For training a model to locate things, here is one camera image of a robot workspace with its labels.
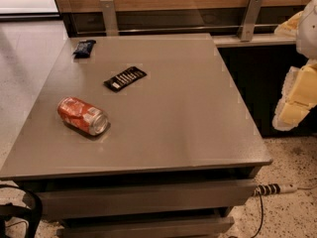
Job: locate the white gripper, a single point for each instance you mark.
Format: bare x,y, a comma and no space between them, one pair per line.
308,30

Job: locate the wooden counter with rail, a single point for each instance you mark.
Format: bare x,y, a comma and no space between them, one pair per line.
220,18

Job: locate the left metal rail bracket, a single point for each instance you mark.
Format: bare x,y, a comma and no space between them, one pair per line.
109,17

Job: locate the upper grey drawer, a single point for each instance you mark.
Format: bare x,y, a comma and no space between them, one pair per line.
99,202

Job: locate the lower grey drawer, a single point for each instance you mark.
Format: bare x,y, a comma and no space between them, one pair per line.
203,227

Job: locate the grey drawer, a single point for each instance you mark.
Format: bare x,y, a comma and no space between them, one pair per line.
99,202
203,227

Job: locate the dark blue snack bag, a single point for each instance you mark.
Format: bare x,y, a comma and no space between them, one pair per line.
84,49

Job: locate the metal rail bracket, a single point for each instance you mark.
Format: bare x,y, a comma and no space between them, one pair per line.
247,27
109,17

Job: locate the white power strip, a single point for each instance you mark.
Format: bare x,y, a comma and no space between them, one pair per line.
274,188

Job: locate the red coke can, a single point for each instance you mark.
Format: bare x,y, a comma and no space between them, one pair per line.
83,116

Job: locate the grey cabinet with drawers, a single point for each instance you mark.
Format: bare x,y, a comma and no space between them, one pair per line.
185,121

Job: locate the black snack packet with stripes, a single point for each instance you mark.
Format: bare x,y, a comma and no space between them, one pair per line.
125,78

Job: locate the black chair part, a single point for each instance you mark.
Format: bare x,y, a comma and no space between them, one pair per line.
32,215

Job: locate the right metal rail bracket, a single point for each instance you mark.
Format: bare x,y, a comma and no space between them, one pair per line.
247,27

